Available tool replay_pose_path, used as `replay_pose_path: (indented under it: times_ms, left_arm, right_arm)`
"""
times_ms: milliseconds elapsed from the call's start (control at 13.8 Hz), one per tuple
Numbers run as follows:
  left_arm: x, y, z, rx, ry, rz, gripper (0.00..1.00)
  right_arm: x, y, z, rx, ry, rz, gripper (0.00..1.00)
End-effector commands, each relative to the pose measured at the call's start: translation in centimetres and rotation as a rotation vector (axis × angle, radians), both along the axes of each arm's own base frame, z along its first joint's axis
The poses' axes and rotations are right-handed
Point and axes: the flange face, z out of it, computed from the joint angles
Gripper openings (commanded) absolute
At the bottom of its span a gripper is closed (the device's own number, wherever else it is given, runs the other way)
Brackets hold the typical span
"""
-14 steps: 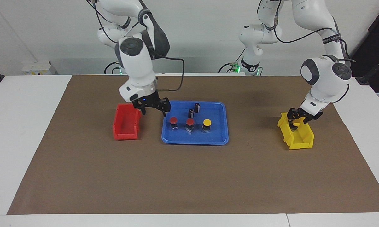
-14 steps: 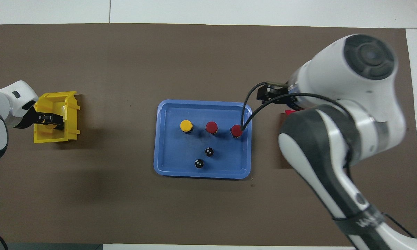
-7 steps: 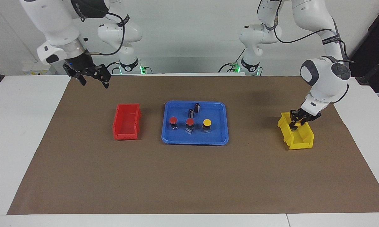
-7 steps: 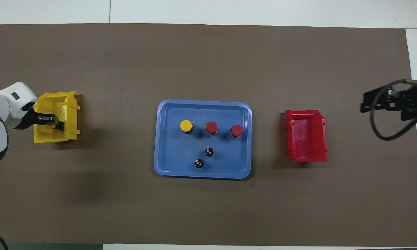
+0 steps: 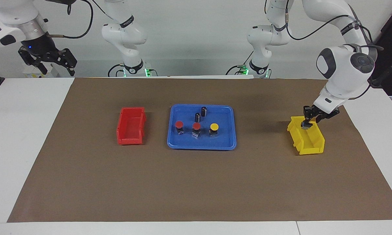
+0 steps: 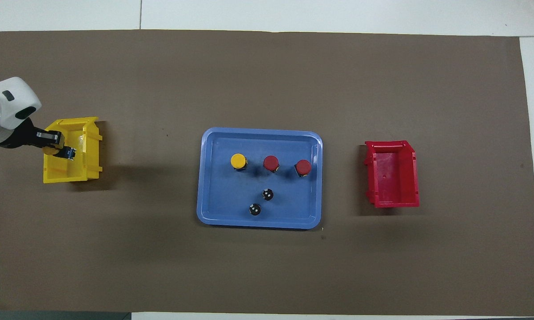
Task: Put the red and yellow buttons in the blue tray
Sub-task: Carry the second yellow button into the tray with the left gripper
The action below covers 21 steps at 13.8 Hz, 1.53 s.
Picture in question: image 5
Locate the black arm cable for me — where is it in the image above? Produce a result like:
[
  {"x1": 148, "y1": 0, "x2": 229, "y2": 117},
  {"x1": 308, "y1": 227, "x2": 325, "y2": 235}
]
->
[
  {"x1": 48, "y1": 0, "x2": 94, "y2": 39},
  {"x1": 284, "y1": 0, "x2": 384, "y2": 52}
]

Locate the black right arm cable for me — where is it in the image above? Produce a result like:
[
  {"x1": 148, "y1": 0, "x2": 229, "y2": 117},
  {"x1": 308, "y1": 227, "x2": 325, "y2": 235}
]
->
[{"x1": 48, "y1": 0, "x2": 94, "y2": 39}]

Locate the blue plastic tray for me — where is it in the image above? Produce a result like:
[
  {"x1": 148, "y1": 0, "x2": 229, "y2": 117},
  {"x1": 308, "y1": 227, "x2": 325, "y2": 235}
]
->
[{"x1": 167, "y1": 104, "x2": 237, "y2": 150}]

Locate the black right base cable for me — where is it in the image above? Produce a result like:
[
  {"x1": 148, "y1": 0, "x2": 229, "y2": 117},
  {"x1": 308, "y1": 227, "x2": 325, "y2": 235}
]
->
[{"x1": 108, "y1": 64, "x2": 125, "y2": 78}]

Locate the red plastic bin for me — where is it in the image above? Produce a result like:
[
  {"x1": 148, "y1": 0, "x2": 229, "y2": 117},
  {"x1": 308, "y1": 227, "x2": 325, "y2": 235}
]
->
[{"x1": 116, "y1": 107, "x2": 146, "y2": 145}]

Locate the black base cable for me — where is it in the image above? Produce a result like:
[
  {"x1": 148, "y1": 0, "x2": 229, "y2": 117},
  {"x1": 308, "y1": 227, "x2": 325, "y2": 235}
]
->
[
  {"x1": 108, "y1": 64, "x2": 125, "y2": 78},
  {"x1": 225, "y1": 51, "x2": 255, "y2": 76}
]

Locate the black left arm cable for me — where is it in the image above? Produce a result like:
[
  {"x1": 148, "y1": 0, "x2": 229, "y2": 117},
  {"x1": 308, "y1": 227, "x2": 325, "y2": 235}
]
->
[{"x1": 284, "y1": 0, "x2": 384, "y2": 52}]

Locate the yellow plastic bin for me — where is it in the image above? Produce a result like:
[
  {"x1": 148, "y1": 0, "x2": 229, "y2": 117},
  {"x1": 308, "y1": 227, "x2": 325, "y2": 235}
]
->
[{"x1": 287, "y1": 115, "x2": 325, "y2": 155}]

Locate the brown table mat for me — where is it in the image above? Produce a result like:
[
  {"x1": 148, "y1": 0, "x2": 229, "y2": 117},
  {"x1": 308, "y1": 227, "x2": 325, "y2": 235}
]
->
[{"x1": 7, "y1": 78, "x2": 392, "y2": 223}]

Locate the white power box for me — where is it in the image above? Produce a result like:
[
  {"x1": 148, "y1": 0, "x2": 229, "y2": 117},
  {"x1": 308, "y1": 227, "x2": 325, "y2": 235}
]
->
[{"x1": 23, "y1": 64, "x2": 59, "y2": 79}]

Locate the black stand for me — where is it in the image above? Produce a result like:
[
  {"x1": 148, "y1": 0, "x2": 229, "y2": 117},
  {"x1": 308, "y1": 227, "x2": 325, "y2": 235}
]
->
[{"x1": 369, "y1": 3, "x2": 392, "y2": 97}]

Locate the black left base cable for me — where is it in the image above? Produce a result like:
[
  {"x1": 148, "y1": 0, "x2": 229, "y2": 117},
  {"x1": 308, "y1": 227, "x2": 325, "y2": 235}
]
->
[{"x1": 225, "y1": 51, "x2": 255, "y2": 76}]

